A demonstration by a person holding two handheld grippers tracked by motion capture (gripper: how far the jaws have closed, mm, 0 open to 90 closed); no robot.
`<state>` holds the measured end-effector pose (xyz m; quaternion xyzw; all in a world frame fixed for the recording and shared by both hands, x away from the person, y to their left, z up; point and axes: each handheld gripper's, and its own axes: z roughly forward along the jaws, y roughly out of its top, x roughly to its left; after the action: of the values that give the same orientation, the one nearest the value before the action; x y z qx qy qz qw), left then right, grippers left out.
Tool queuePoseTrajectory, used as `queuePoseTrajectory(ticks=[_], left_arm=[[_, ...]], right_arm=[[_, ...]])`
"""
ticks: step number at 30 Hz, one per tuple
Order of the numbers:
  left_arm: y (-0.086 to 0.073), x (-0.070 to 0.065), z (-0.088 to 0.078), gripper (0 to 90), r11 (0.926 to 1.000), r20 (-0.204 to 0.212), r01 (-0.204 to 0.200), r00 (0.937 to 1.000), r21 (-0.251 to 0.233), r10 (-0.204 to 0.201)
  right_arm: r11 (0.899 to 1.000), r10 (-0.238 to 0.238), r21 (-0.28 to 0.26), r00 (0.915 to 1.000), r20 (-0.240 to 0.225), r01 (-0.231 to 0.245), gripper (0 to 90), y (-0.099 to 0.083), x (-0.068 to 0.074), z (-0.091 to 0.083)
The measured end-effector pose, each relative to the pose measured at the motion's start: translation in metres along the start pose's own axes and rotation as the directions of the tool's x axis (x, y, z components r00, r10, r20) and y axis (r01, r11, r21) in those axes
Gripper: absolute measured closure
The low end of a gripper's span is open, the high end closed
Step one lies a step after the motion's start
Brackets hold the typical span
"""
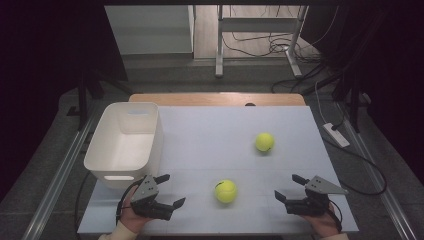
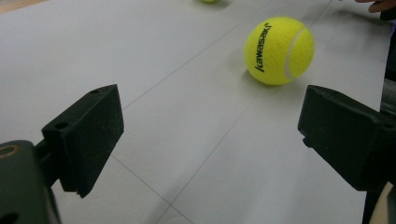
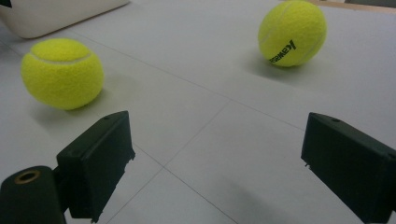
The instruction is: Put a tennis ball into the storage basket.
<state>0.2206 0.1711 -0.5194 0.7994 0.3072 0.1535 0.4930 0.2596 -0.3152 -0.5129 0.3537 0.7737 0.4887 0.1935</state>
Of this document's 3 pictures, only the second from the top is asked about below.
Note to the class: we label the wooden workbench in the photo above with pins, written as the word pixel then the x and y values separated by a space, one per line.
pixel 15 4

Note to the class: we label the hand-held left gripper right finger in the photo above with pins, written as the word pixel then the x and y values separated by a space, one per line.
pixel 345 137

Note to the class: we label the yellow tennis ball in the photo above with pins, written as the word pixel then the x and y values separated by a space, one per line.
pixel 274 53
pixel 208 1

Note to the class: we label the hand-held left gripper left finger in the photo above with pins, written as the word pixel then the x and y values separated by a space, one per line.
pixel 90 140

